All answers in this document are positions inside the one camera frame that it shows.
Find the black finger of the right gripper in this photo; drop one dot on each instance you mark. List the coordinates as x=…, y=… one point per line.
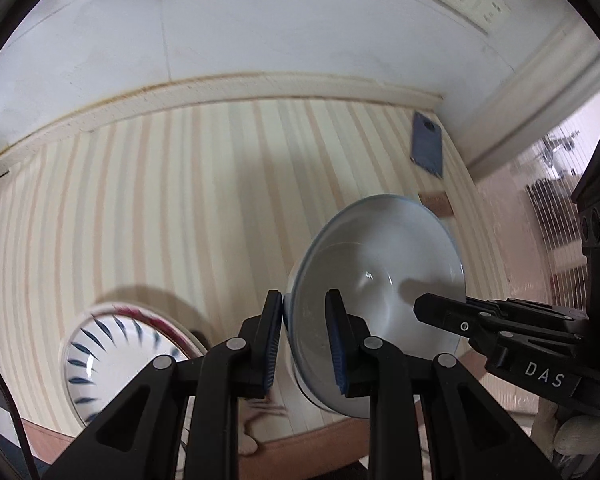
x=482, y=322

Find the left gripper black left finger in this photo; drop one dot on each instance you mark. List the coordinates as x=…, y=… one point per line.
x=173, y=408

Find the blue smartphone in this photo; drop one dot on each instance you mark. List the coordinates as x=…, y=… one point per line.
x=426, y=149

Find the brown mat label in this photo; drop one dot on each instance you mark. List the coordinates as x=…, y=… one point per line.
x=438, y=203

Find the white bowl with blue dots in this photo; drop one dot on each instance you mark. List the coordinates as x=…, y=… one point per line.
x=381, y=253

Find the blue leaf pattern plate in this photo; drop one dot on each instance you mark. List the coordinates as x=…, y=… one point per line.
x=111, y=344

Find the white gloved hand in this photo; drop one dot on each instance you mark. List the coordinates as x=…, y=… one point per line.
x=570, y=441

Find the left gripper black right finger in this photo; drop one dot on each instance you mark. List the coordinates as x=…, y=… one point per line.
x=426, y=415

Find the striped table mat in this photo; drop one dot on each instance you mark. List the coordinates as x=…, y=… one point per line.
x=197, y=212

